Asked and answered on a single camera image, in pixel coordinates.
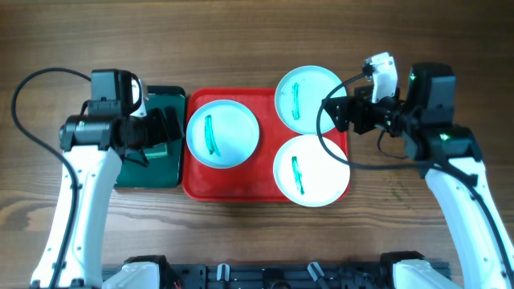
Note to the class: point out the dark green tray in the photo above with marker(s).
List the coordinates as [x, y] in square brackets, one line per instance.
[165, 172]

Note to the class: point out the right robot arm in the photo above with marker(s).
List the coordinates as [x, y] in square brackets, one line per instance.
[446, 155]

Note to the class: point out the green yellow sponge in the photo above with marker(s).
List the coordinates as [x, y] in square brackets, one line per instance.
[157, 151]

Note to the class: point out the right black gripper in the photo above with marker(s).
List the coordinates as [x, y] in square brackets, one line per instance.
[361, 104]

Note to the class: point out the white plate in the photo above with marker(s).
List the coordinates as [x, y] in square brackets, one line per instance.
[307, 175]
[222, 134]
[299, 94]

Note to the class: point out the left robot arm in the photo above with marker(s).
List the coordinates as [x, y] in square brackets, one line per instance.
[94, 146]

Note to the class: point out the red plastic tray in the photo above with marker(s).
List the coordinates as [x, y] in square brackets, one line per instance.
[253, 180]

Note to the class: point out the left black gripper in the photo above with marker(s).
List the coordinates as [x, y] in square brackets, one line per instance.
[160, 134]

